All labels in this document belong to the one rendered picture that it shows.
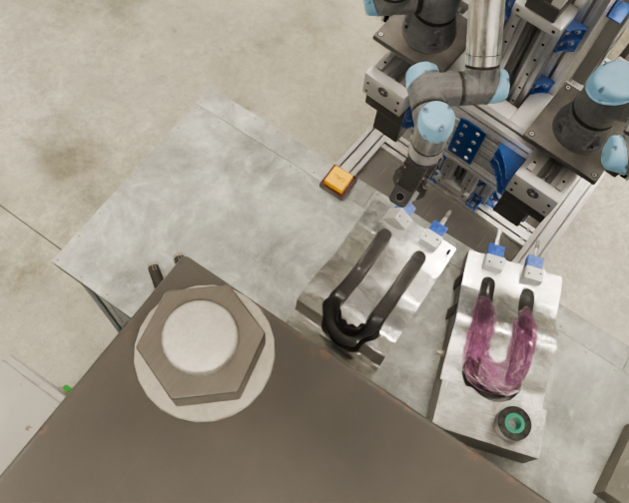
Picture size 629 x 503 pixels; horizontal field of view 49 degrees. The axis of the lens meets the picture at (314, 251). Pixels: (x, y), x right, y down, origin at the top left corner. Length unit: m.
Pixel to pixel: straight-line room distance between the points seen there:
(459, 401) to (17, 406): 1.01
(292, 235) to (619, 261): 1.60
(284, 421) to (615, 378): 1.52
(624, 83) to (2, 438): 1.48
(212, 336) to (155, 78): 2.74
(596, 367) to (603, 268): 1.11
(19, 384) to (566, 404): 1.33
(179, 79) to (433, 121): 1.91
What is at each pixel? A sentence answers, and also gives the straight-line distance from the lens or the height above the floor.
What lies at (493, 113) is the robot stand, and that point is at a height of 0.95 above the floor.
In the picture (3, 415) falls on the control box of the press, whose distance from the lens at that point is 1.18.
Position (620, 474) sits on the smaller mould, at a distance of 1.89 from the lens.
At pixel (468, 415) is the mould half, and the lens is 1.74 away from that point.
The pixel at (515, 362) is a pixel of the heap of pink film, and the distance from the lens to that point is 1.82.
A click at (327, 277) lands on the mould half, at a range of 1.76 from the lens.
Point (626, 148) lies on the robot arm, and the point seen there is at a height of 1.37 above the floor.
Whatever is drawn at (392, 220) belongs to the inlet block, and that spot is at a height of 0.92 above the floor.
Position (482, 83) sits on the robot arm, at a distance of 1.58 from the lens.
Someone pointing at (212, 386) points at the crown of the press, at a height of 2.04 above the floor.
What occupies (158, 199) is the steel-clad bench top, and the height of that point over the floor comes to 0.80.
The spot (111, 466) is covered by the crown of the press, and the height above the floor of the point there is 2.01.
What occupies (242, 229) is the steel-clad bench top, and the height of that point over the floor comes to 0.80.
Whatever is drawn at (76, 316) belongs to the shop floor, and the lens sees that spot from 2.79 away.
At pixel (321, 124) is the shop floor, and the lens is 3.06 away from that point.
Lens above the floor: 2.56
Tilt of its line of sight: 67 degrees down
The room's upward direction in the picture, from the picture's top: 8 degrees clockwise
